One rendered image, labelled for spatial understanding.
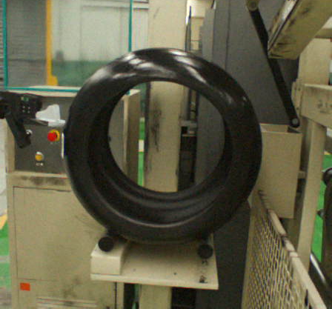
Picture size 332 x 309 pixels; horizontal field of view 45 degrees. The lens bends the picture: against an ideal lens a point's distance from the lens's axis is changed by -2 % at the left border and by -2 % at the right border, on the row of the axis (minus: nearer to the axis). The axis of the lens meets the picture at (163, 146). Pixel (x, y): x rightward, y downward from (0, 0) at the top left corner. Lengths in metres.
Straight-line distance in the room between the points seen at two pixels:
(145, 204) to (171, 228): 0.28
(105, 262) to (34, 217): 0.78
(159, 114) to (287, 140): 0.45
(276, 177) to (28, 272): 1.23
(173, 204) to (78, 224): 0.62
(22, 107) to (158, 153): 0.51
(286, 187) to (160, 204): 0.43
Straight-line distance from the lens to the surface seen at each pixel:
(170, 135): 1.43
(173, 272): 1.24
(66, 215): 1.86
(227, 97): 1.03
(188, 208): 1.35
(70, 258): 1.94
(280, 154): 1.40
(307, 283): 0.87
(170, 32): 1.41
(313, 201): 1.49
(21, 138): 1.25
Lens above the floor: 1.41
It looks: 12 degrees down
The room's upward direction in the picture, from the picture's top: 3 degrees clockwise
